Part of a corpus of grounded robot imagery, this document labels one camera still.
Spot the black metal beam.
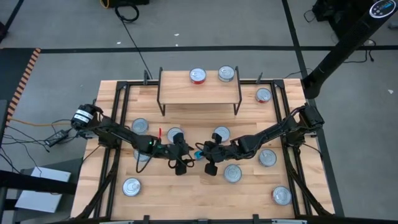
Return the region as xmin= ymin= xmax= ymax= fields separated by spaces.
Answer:
xmin=0 ymin=170 xmax=78 ymax=196

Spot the black metal table frame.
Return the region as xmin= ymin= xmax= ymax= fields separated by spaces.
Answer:
xmin=70 ymin=79 xmax=336 ymax=224

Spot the black tower fan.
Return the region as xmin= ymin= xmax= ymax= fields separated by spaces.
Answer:
xmin=302 ymin=0 xmax=398 ymax=100

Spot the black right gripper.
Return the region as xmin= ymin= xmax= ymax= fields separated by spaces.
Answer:
xmin=199 ymin=133 xmax=226 ymax=177

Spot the wooden shelf with black legs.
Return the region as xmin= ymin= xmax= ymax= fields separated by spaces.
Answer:
xmin=156 ymin=66 xmax=243 ymax=117

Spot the black floor cable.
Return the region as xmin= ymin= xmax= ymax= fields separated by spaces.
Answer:
xmin=113 ymin=1 xmax=154 ymax=80

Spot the black equipment case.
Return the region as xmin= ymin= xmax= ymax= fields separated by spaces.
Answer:
xmin=312 ymin=0 xmax=374 ymax=38

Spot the black mat with hazard stripe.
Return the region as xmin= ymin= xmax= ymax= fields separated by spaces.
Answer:
xmin=0 ymin=47 xmax=42 ymax=125

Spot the red tuna can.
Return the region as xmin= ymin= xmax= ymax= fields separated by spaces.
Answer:
xmin=189 ymin=67 xmax=207 ymax=85
xmin=255 ymin=87 xmax=272 ymax=104
xmin=213 ymin=125 xmax=231 ymax=143
xmin=271 ymin=185 xmax=292 ymax=207

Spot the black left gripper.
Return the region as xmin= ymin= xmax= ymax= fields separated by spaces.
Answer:
xmin=166 ymin=133 xmax=197 ymax=177

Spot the orange floor cable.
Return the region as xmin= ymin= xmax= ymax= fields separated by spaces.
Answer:
xmin=7 ymin=117 xmax=74 ymax=128

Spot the black floor box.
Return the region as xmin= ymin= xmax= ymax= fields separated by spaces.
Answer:
xmin=107 ymin=0 xmax=150 ymax=6

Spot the blue tuna can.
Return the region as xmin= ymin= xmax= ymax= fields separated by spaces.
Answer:
xmin=122 ymin=177 xmax=142 ymax=197
xmin=131 ymin=118 xmax=149 ymax=136
xmin=258 ymin=149 xmax=277 ymax=167
xmin=218 ymin=65 xmax=236 ymax=83

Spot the black power brick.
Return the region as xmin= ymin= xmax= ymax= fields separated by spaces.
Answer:
xmin=44 ymin=129 xmax=70 ymax=147

